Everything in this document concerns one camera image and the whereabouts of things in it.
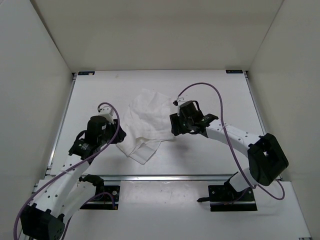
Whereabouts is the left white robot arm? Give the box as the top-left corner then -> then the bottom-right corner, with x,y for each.
18,115 -> 126,240

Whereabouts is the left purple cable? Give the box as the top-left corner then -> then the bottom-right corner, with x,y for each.
13,101 -> 122,238

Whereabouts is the blue corner label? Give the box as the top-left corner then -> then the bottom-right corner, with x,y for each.
225,69 -> 243,74
77,71 -> 95,76

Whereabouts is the white pleated skirt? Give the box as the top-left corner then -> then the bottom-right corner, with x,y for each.
116,89 -> 176,165

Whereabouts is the purple cable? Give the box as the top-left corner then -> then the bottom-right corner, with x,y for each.
176,82 -> 287,201
13,101 -> 122,238

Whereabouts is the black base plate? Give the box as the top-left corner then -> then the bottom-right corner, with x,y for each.
197,185 -> 258,212
80,185 -> 121,211

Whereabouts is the left blue corner label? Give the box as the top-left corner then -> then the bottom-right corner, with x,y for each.
77,71 -> 95,76

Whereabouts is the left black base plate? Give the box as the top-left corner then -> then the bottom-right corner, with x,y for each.
80,185 -> 121,211

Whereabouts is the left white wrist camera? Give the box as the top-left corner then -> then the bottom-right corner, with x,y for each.
97,105 -> 115,124

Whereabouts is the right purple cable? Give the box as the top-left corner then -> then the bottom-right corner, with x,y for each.
176,82 -> 287,201

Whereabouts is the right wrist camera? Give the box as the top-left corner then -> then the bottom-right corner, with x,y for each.
172,97 -> 186,107

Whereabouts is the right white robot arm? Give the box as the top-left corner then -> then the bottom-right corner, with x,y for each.
169,100 -> 289,200

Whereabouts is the right blue corner label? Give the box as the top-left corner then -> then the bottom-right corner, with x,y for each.
225,69 -> 243,74

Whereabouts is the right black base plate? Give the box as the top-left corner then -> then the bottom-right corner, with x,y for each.
197,185 -> 258,212

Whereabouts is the aluminium front rail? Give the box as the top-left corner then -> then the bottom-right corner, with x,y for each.
100,174 -> 231,182

